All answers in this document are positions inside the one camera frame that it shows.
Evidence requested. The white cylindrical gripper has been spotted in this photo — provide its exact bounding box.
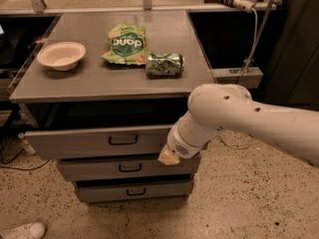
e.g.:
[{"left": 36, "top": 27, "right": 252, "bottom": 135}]
[{"left": 158, "top": 112, "right": 224, "bottom": 165}]

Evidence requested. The grey top drawer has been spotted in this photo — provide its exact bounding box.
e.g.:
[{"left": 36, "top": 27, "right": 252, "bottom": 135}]
[{"left": 26, "top": 98, "right": 186, "bottom": 159}]

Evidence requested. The grey drawer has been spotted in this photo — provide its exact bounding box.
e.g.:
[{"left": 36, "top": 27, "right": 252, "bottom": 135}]
[
  {"left": 75, "top": 174, "right": 193, "bottom": 203},
  {"left": 57, "top": 153, "right": 201, "bottom": 181},
  {"left": 26, "top": 98, "right": 186, "bottom": 159}
]

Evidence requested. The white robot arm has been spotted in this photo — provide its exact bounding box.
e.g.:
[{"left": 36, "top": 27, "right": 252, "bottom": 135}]
[{"left": 159, "top": 84, "right": 319, "bottom": 167}]

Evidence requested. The grey middle drawer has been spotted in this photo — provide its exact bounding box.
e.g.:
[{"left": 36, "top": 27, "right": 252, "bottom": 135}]
[{"left": 57, "top": 153, "right": 201, "bottom": 181}]

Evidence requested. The grey bottom drawer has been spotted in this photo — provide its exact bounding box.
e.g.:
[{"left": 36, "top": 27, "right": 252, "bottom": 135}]
[{"left": 75, "top": 174, "right": 193, "bottom": 203}]

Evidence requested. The green soda can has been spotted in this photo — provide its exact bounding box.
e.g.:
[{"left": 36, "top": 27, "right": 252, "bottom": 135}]
[{"left": 146, "top": 53, "right": 184, "bottom": 76}]

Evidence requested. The grey cabinet desk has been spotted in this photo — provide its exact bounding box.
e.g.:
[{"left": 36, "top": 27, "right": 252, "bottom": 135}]
[{"left": 10, "top": 11, "right": 212, "bottom": 129}]

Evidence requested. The green chip bag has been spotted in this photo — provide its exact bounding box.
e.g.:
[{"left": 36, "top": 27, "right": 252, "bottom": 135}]
[{"left": 102, "top": 24, "right": 149, "bottom": 66}]

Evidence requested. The white paper bowl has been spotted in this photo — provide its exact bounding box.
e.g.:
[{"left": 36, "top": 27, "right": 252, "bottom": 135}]
[{"left": 37, "top": 42, "right": 86, "bottom": 72}]

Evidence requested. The white shoe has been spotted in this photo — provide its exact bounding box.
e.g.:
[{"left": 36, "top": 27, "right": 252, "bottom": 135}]
[{"left": 0, "top": 222, "right": 46, "bottom": 239}]

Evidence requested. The dark side cabinet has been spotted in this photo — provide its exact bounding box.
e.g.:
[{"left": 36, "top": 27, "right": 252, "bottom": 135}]
[{"left": 259, "top": 0, "right": 319, "bottom": 111}]

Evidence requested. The black top drawer handle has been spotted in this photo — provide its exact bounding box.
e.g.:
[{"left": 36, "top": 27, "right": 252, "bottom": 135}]
[{"left": 108, "top": 135, "right": 139, "bottom": 145}]

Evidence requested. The grey metal bracket block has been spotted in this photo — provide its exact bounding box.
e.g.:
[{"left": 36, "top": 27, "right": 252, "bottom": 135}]
[{"left": 210, "top": 67, "right": 263, "bottom": 89}]

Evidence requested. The white cable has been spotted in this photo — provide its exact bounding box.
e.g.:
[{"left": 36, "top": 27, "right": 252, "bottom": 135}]
[{"left": 218, "top": 7, "right": 260, "bottom": 150}]

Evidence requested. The black cable on floor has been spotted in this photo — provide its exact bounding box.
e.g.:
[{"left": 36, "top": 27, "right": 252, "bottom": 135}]
[{"left": 0, "top": 139, "right": 51, "bottom": 171}]

